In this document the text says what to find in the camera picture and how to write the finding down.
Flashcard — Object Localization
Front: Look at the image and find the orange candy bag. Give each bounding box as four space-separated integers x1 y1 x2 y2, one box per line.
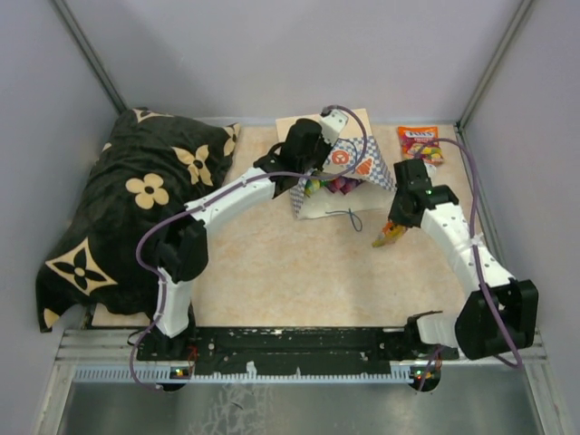
397 126 444 166
372 221 408 247

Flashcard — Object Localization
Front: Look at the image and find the checkered paper bag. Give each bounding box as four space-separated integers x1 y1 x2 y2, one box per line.
289 109 395 219

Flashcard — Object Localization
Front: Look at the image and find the purple candy bag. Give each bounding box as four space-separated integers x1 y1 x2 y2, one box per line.
325 177 363 195

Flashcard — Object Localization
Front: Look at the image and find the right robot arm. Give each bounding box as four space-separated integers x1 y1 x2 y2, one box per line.
389 159 539 360

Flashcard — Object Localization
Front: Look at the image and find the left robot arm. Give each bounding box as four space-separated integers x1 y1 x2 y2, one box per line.
154 111 348 360

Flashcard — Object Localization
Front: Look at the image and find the green candy bag in paper bag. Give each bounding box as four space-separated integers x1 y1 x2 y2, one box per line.
304 179 324 197

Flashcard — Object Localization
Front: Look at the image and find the black floral pillow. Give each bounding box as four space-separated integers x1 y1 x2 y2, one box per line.
35 108 241 333

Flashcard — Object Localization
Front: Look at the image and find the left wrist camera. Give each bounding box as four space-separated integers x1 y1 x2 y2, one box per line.
319 108 349 146

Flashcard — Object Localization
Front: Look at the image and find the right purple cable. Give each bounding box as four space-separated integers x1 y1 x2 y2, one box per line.
411 138 523 394

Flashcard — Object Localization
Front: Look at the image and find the purple cable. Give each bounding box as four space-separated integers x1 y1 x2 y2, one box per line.
129 104 369 394
411 138 523 394

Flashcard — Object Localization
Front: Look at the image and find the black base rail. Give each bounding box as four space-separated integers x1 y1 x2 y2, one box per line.
137 326 437 377

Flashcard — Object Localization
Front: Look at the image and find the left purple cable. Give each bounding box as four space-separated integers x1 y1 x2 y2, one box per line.
129 104 369 394

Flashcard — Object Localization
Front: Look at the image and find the aluminium frame rail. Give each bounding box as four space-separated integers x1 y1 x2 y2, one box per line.
53 328 549 386

